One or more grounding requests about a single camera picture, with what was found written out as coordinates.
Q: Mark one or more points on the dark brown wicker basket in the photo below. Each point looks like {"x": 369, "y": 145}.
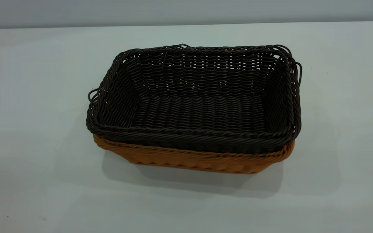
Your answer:
{"x": 189, "y": 113}

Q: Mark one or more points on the orange wicker basket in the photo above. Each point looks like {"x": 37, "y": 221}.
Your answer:
{"x": 189, "y": 160}

